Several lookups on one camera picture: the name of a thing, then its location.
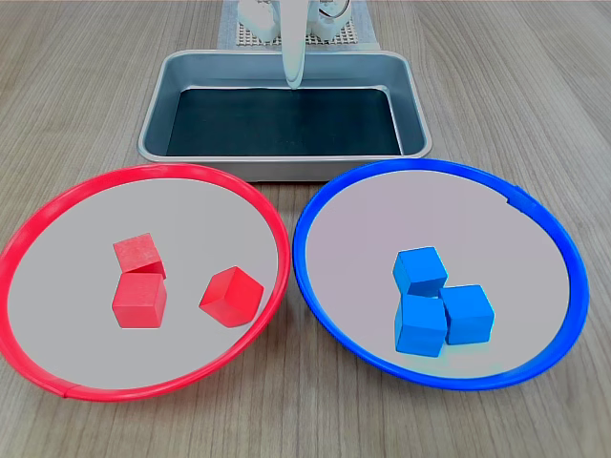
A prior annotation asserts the blue cube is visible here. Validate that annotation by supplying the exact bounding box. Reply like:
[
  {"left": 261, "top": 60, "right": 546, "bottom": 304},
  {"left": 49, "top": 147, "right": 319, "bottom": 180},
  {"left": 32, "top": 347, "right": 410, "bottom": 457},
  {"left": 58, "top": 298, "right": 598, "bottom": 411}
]
[
  {"left": 392, "top": 246, "right": 450, "bottom": 299},
  {"left": 439, "top": 284, "right": 496, "bottom": 345},
  {"left": 394, "top": 292, "right": 449, "bottom": 358}
]

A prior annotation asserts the pale perforated plate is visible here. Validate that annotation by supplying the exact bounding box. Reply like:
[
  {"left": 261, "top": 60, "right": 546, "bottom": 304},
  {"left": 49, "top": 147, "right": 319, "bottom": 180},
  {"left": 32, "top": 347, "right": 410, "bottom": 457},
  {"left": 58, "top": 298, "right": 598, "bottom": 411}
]
[{"left": 236, "top": 18, "right": 360, "bottom": 48}]

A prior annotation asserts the black mat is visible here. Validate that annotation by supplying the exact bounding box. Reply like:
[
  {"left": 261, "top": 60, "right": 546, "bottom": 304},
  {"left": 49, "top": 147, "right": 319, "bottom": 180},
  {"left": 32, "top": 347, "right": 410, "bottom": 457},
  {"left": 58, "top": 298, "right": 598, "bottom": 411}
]
[{"left": 165, "top": 87, "right": 405, "bottom": 157}]

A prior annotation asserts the steel tray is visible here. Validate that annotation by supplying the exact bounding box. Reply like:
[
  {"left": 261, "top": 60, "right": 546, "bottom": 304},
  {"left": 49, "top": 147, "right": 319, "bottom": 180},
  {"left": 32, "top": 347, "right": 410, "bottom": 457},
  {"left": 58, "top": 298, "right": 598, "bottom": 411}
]
[{"left": 137, "top": 50, "right": 433, "bottom": 183}]

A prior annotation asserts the blue-rimmed white plate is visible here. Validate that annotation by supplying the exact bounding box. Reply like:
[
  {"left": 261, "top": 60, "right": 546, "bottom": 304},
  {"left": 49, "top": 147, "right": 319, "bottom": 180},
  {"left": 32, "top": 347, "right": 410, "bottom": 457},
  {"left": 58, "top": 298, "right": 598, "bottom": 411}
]
[{"left": 292, "top": 157, "right": 591, "bottom": 392}]

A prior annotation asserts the red cube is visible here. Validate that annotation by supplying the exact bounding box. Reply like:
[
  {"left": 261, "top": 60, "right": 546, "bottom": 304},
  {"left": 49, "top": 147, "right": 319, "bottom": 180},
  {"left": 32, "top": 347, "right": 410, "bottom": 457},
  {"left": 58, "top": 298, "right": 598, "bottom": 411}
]
[
  {"left": 113, "top": 232, "right": 168, "bottom": 281},
  {"left": 112, "top": 272, "right": 168, "bottom": 329},
  {"left": 199, "top": 265, "right": 265, "bottom": 329}
]

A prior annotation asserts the red-rimmed white plate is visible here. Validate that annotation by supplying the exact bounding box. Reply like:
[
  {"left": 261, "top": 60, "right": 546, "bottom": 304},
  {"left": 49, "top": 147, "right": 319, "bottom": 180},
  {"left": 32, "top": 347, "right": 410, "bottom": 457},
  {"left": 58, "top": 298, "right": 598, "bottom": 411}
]
[{"left": 0, "top": 162, "right": 292, "bottom": 404}]

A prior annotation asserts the thin wire loop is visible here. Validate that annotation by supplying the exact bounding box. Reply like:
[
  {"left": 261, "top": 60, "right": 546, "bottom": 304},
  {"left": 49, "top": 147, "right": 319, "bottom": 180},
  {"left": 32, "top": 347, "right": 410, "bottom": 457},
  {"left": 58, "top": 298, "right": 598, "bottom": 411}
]
[{"left": 313, "top": 0, "right": 349, "bottom": 21}]

